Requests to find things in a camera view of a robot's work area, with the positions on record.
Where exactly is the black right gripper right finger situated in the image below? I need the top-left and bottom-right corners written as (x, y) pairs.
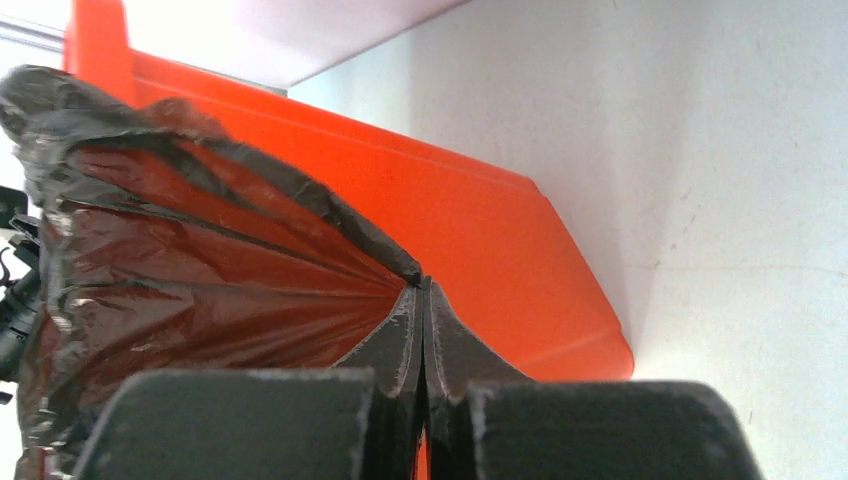
top-left (422, 281), bottom-right (762, 479)

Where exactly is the black plastic trash bag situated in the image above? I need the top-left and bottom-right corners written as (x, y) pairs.
top-left (1, 65), bottom-right (424, 479)

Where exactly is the orange plastic trash bin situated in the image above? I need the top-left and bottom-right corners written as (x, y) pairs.
top-left (63, 1), bottom-right (634, 381)

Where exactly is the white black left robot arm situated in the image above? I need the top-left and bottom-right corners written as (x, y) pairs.
top-left (1, 186), bottom-right (42, 383)

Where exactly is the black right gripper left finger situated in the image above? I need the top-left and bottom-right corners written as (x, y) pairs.
top-left (73, 287), bottom-right (423, 479)

